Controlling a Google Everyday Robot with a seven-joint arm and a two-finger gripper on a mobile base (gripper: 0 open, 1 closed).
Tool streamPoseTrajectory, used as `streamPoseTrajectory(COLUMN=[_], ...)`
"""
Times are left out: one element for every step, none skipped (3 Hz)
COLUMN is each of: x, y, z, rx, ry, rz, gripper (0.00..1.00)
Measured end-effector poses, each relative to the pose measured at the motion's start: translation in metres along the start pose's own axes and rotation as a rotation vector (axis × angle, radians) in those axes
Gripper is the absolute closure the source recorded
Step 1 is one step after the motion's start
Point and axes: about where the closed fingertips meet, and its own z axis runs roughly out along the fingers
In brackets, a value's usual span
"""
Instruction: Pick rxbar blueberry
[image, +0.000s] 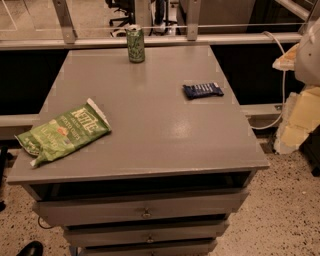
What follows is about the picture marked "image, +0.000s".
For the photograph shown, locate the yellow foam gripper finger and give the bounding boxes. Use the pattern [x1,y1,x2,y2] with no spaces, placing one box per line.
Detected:
[274,86,320,154]

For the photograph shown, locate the blue rxbar blueberry bar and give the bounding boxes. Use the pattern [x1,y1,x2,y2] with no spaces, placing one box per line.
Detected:
[183,82,224,100]

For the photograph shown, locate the grey drawer cabinet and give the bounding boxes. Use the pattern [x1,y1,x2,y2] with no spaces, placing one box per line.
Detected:
[8,46,268,256]

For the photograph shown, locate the green soda can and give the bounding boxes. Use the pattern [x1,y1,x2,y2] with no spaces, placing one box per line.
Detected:
[126,24,145,63]

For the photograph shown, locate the green Kettle chips bag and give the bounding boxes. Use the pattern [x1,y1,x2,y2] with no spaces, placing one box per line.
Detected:
[16,98,112,167]

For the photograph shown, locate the black office chair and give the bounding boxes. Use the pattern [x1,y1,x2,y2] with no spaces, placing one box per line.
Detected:
[105,0,135,27]

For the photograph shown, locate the black shoe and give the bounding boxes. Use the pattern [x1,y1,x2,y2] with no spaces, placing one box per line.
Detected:
[16,241,43,256]

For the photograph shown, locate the white cable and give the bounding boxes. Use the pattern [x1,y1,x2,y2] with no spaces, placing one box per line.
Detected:
[250,30,288,131]

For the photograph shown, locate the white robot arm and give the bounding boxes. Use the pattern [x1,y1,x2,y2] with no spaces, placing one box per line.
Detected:
[272,18,320,154]

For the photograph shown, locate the grey metal railing frame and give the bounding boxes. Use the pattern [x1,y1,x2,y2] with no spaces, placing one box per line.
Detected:
[0,0,319,50]

